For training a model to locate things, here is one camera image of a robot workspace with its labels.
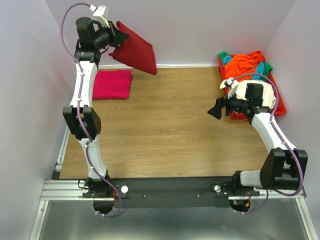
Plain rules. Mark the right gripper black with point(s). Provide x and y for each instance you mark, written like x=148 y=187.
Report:
x=216 y=111

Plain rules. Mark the aluminium rail frame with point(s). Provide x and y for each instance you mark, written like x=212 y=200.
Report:
x=163 y=131

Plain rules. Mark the teal t shirt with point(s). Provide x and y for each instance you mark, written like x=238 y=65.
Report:
x=260 y=71

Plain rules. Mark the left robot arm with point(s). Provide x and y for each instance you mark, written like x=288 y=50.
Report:
x=83 y=122

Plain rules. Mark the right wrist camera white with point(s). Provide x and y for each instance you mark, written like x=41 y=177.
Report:
x=232 y=85

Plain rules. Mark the white t shirt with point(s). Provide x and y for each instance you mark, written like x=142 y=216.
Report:
x=269 y=99

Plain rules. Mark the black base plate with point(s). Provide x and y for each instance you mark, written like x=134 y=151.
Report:
x=172 y=192

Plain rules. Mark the green t shirt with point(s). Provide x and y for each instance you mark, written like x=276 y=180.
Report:
x=236 y=65

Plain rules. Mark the folded pink t shirt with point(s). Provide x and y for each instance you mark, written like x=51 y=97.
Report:
x=112 y=84

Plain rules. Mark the dark red t shirt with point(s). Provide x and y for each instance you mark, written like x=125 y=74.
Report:
x=135 y=52

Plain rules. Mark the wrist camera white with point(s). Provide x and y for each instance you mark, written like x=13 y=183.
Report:
x=100 y=14
x=232 y=85

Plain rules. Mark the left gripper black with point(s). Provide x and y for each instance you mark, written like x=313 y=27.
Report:
x=119 y=37

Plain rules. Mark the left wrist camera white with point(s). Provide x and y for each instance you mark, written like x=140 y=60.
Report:
x=100 y=14

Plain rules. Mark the orange t shirt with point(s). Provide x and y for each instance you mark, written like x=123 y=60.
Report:
x=240 y=67

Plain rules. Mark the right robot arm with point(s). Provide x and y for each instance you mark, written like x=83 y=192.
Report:
x=284 y=168

